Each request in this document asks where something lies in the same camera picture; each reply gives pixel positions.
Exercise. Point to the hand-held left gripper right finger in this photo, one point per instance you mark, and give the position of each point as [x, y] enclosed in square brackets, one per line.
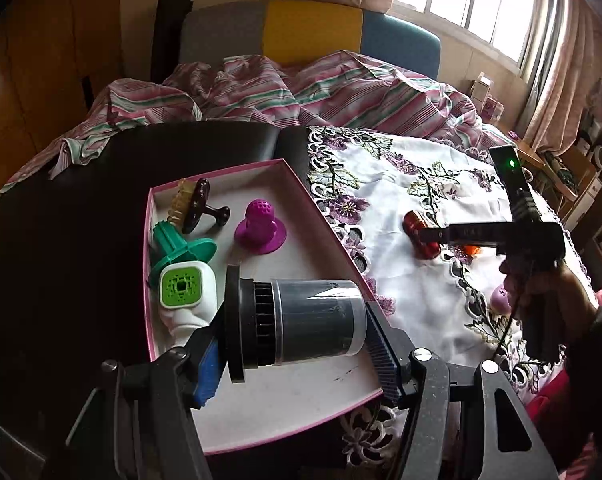
[381, 355]

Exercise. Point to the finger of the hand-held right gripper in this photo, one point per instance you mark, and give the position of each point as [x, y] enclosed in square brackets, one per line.
[461, 234]

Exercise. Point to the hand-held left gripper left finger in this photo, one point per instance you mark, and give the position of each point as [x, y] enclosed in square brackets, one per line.
[208, 375]

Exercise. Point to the orange building blocks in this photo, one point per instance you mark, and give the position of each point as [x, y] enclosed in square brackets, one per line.
[473, 250]

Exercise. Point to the red translucent plastic piece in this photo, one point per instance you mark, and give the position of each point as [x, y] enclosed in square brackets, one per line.
[413, 225]

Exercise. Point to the pink brush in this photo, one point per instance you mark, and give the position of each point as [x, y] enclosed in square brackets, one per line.
[501, 300]

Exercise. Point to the black cylinder filter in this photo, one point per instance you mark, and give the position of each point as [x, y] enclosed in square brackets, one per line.
[311, 320]

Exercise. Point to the white box with pink rim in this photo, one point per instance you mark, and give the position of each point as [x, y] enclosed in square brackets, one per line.
[291, 405]

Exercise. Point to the white device with green face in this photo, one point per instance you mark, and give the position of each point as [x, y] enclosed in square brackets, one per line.
[181, 287]

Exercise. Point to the green ribbed plastic plunger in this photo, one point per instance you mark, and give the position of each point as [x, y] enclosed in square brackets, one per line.
[173, 247]

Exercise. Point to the purple silicone nub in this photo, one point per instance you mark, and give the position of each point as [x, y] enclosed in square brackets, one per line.
[258, 225]

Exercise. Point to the brown massage comb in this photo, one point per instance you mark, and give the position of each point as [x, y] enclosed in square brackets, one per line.
[196, 205]

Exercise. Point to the person's right forearm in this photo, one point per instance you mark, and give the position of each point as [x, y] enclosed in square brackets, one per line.
[601, 360]

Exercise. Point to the person's right hand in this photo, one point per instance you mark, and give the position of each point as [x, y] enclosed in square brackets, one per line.
[571, 300]

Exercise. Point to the cluttered wooden desk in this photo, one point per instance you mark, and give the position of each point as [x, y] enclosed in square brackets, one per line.
[576, 195]

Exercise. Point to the white floral tablecloth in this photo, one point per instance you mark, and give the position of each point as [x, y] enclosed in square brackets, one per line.
[406, 185]

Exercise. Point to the pink patterned box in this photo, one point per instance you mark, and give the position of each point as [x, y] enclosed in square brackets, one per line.
[493, 109]

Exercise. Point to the white cardboard box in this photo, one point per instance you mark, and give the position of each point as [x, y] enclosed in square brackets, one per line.
[481, 91]

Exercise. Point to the person's red garment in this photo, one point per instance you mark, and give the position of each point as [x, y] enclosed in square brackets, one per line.
[551, 415]

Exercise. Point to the pink striped blanket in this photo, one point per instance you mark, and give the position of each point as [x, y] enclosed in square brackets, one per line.
[331, 90]

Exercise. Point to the window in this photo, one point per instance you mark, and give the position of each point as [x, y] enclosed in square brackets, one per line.
[481, 5]

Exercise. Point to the grey yellow blue headboard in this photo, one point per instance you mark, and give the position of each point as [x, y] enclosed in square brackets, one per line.
[311, 30]

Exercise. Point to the wooden wardrobe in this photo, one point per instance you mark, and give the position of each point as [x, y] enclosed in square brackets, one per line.
[31, 85]

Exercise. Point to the black rolled mat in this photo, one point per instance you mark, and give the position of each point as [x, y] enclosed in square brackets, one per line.
[171, 35]

